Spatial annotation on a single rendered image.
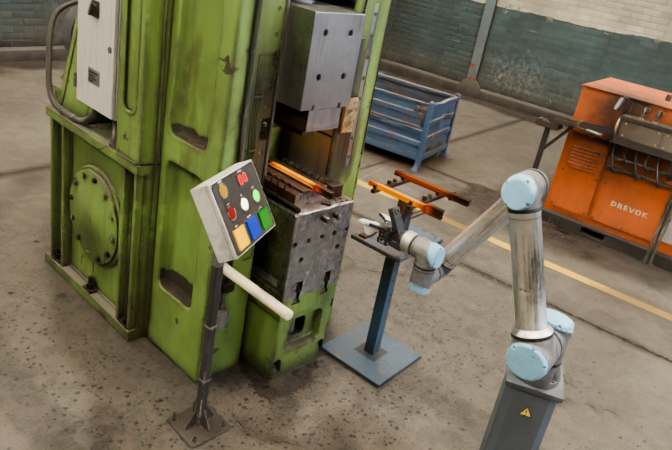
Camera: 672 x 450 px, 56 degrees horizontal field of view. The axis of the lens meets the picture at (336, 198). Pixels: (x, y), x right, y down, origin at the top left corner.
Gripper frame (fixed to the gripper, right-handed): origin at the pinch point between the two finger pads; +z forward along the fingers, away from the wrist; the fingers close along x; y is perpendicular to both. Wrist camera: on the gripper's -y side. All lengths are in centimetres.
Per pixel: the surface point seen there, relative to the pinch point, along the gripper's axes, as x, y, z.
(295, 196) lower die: -12.1, 2.4, 32.3
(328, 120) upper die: 0.7, -31.2, 32.3
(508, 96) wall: 721, 81, 307
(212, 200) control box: -72, -15, 14
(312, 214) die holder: -5.9, 9.8, 26.3
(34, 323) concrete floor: -84, 100, 129
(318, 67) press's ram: -11, -55, 32
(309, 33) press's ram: -17, -68, 34
